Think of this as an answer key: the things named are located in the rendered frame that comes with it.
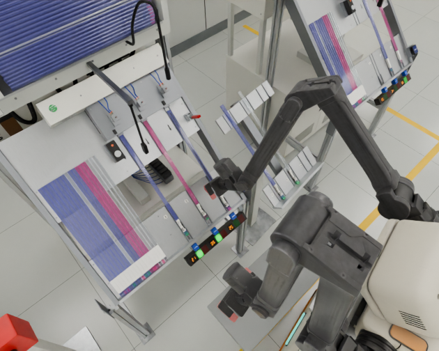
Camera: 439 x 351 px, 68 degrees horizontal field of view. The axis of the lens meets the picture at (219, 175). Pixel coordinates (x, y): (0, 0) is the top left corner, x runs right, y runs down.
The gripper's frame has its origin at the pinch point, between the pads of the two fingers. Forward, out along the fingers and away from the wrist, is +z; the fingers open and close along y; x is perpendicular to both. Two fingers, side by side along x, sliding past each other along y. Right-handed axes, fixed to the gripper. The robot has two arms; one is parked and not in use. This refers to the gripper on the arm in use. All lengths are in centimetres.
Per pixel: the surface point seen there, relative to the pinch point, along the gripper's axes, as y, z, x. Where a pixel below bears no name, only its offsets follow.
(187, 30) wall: -130, 176, -93
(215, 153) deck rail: -9.9, 5.7, -8.7
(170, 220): 22.4, 7.7, 3.4
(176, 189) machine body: 5.3, 35.6, 0.2
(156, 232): 29.9, 7.8, 4.0
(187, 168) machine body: -6.5, 39.5, -4.4
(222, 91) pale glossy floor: -110, 141, -25
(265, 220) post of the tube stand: -42, 63, 60
